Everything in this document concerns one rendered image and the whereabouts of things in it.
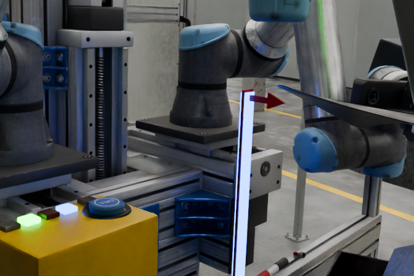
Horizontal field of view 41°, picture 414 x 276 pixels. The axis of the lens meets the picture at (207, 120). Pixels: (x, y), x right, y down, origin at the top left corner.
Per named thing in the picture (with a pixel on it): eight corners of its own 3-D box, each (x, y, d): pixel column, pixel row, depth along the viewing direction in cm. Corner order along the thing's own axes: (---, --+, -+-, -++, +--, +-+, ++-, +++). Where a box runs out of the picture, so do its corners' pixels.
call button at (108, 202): (105, 224, 61) (105, 209, 60) (81, 215, 63) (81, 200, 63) (132, 215, 64) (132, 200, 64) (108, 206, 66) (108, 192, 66)
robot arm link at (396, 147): (336, 171, 102) (341, 112, 100) (381, 165, 107) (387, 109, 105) (366, 184, 95) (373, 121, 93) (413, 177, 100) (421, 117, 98)
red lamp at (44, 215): (46, 220, 60) (46, 215, 60) (36, 216, 61) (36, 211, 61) (60, 216, 61) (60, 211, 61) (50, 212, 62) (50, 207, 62)
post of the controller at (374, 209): (373, 218, 125) (382, 132, 121) (361, 214, 127) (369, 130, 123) (379, 214, 127) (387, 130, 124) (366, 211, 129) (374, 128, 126)
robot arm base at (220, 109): (156, 120, 134) (157, 79, 132) (199, 113, 145) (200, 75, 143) (202, 130, 124) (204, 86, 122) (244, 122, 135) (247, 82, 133)
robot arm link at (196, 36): (169, 78, 135) (170, 21, 132) (217, 77, 141) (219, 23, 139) (191, 84, 124) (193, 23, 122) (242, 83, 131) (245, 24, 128)
